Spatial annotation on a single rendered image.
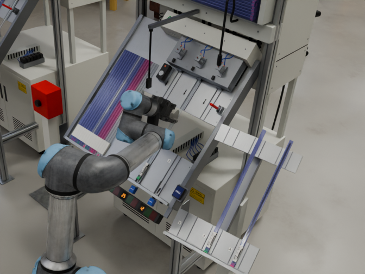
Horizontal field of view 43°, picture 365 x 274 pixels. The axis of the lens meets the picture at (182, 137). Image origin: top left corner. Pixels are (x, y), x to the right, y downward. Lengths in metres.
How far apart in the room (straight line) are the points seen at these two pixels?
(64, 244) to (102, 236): 1.23
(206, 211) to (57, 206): 0.98
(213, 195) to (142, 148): 0.73
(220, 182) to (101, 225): 0.92
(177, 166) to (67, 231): 0.62
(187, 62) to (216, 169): 0.57
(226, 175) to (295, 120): 1.86
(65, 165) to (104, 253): 1.36
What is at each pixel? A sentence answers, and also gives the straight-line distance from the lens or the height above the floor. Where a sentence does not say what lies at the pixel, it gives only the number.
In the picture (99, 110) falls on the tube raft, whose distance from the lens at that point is 2.23.
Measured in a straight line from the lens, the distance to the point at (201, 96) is 2.01.
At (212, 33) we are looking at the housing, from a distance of 2.04.
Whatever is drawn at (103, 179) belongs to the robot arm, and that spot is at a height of 1.14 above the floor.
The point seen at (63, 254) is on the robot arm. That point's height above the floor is 0.84.
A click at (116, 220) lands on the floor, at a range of 2.87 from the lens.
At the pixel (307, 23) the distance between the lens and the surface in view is 2.28.
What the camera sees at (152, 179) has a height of 0.75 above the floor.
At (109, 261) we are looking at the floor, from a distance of 2.66.
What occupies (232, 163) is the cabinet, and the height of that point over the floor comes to 0.62.
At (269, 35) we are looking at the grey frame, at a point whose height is 1.35.
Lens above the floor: 2.02
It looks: 34 degrees down
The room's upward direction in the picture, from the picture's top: 5 degrees clockwise
